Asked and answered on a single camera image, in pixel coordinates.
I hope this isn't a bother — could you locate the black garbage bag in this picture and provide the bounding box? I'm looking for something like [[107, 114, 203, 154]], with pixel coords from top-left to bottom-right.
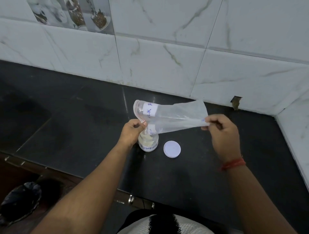
[[0, 181, 42, 226]]

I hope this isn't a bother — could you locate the clear plastic zip bag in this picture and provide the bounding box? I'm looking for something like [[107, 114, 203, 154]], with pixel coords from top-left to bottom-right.
[[133, 99, 210, 134]]

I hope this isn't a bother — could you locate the person's left forearm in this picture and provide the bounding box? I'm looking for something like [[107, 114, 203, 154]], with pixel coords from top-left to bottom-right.
[[31, 140, 133, 234]]

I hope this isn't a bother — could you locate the clear jar with white label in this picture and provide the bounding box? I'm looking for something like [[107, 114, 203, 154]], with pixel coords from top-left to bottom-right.
[[138, 123, 159, 153]]

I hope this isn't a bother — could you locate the person's right forearm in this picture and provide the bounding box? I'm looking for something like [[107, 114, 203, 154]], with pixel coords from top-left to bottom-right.
[[226, 164, 297, 234]]

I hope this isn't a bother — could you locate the white knitted shirt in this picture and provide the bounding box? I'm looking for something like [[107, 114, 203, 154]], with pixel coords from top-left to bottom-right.
[[117, 209, 244, 234]]

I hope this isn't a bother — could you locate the person's right hand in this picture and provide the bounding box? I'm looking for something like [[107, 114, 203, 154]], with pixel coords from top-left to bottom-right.
[[201, 114, 242, 162]]

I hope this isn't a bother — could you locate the red thread wristband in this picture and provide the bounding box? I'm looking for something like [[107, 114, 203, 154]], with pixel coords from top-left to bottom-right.
[[221, 158, 246, 171]]

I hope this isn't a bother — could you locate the white round jar lid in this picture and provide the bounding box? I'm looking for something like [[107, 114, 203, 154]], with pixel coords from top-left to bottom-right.
[[163, 141, 181, 158]]

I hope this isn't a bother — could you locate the person's left hand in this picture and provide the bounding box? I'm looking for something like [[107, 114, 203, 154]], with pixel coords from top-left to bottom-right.
[[117, 119, 147, 149]]

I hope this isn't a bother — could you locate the decorative printed wall tile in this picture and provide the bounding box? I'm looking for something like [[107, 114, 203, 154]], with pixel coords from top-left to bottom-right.
[[27, 0, 115, 35]]

